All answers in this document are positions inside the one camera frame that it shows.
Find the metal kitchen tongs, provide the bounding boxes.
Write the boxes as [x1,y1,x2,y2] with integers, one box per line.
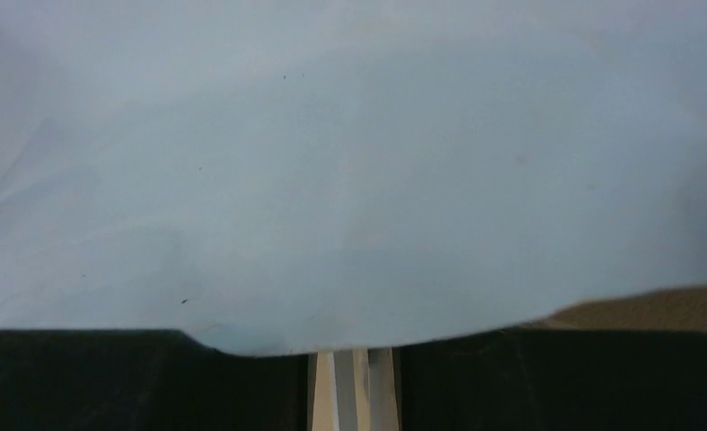
[308,348,402,431]

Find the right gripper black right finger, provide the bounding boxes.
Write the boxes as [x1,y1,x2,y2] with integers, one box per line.
[399,329,707,431]

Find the white blue paper bag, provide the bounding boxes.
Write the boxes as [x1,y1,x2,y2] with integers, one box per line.
[0,1,707,356]

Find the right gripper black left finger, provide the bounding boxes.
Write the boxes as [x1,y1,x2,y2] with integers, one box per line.
[0,330,309,430]

